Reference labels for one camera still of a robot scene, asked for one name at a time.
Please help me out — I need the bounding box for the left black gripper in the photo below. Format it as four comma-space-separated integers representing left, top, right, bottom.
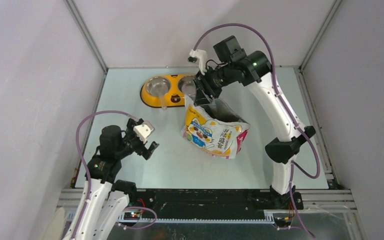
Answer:
115, 117, 159, 159

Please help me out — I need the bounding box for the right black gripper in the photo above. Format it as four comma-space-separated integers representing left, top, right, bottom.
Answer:
192, 63, 235, 107

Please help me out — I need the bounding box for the pet food bag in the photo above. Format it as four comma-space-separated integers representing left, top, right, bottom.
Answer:
181, 95, 251, 159

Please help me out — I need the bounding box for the yellow double pet bowl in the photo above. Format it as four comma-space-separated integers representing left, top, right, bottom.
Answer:
140, 74, 196, 108

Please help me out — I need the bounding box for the clear plastic scoop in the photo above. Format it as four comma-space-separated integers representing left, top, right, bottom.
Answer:
152, 83, 169, 110

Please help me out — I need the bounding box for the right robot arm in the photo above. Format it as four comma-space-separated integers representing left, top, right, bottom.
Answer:
188, 35, 316, 209

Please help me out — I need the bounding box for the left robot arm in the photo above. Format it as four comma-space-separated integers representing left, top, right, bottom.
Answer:
63, 118, 159, 240

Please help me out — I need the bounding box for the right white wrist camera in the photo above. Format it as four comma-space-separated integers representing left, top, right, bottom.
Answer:
187, 49, 208, 75

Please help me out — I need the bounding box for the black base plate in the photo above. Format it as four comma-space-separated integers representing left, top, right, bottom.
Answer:
127, 188, 304, 221

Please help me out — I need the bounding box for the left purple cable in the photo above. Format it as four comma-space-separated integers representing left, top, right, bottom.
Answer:
70, 110, 158, 240

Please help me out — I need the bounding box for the aluminium frame rail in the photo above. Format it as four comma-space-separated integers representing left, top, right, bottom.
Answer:
56, 188, 359, 226

